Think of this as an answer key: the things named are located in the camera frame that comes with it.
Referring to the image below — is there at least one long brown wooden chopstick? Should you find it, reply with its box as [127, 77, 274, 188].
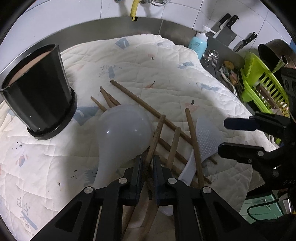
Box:
[110, 79, 217, 165]

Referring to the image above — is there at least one dark metal pot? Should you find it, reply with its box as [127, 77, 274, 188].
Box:
[258, 39, 295, 71]

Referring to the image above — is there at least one black handled kitchen knife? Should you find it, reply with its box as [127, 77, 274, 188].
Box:
[206, 13, 231, 37]
[233, 32, 257, 53]

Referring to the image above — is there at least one white plastic ladle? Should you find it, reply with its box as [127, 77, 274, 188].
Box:
[93, 104, 154, 189]

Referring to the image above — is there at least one blue soap pump bottle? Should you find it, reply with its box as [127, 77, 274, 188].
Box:
[188, 25, 216, 60]

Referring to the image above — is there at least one steel cleaver black handle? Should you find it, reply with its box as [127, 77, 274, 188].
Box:
[216, 15, 239, 46]

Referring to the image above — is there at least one white quilted cloth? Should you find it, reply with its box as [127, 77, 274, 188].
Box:
[1, 35, 275, 240]

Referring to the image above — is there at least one white plastic rice paddle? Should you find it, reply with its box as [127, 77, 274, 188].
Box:
[158, 115, 224, 217]

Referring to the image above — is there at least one black utensil holder cup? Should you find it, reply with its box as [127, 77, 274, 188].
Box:
[1, 44, 77, 140]

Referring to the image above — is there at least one green plastic dish rack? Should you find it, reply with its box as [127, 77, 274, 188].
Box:
[240, 52, 290, 117]

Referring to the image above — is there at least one yellow gas hose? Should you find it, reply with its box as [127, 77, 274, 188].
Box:
[129, 0, 139, 22]

